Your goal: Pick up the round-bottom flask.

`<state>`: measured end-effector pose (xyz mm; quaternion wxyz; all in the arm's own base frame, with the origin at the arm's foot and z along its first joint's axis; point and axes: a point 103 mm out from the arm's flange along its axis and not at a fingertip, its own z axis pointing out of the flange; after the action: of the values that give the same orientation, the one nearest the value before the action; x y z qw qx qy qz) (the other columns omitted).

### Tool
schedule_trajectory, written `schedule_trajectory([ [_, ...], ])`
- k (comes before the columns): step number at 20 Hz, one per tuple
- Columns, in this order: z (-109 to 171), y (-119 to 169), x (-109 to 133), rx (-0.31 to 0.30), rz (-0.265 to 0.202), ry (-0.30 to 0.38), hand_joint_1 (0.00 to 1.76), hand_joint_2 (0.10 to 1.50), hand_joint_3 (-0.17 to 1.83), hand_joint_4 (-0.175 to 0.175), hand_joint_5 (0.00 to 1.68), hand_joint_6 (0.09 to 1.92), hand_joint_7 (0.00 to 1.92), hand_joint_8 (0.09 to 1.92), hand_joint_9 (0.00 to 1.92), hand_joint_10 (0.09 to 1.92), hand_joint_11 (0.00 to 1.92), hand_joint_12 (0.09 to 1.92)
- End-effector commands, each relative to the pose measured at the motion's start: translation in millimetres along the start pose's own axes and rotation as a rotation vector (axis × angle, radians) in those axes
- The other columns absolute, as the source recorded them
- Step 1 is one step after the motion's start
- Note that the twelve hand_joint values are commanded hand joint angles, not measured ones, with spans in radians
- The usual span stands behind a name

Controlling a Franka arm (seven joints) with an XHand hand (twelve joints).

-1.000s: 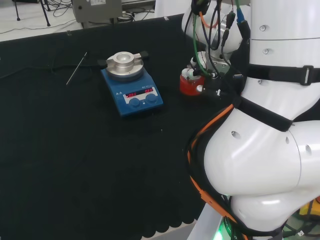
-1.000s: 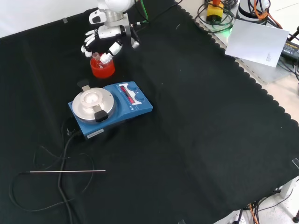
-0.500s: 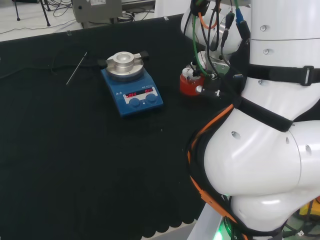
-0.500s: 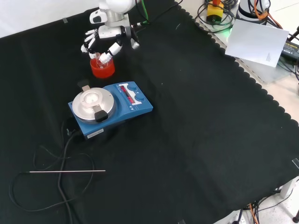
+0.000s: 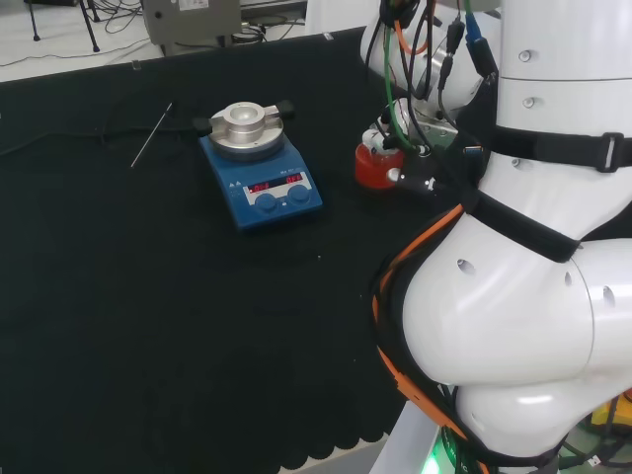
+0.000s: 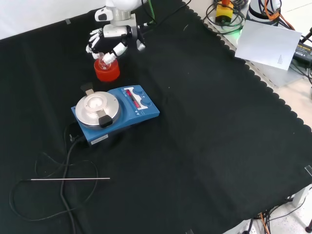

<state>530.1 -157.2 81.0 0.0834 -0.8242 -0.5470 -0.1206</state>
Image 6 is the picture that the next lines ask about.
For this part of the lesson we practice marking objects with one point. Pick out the yellow stop button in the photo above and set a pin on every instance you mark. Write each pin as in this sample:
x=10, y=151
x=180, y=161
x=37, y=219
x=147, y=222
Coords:
x=224, y=13

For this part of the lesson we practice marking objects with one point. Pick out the thin metal probe rod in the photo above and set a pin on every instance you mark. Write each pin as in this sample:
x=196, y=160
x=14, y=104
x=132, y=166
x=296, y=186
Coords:
x=73, y=179

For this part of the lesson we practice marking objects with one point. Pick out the clear round-bottom flask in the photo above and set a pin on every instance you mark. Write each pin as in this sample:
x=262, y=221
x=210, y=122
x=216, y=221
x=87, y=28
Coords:
x=103, y=65

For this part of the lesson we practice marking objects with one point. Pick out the blue base heater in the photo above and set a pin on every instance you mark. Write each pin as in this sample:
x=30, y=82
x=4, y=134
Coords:
x=146, y=109

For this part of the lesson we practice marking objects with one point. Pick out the pale board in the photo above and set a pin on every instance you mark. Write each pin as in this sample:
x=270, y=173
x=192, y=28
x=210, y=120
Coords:
x=265, y=44

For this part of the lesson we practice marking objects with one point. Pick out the clear cloth clip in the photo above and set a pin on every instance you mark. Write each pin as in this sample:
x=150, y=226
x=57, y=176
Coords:
x=308, y=170
x=190, y=231
x=68, y=21

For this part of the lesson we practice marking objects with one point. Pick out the black bench cloth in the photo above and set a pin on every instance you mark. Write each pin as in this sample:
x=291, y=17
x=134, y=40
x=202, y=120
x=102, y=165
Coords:
x=195, y=122

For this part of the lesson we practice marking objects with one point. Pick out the white table leg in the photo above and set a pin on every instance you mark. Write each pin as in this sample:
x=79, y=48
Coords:
x=299, y=197

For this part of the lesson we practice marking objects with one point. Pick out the black power adapter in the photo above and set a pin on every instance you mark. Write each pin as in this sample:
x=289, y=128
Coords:
x=303, y=50

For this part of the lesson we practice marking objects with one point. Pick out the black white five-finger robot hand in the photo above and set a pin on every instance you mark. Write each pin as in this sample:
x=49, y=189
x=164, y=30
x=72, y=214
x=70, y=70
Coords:
x=114, y=31

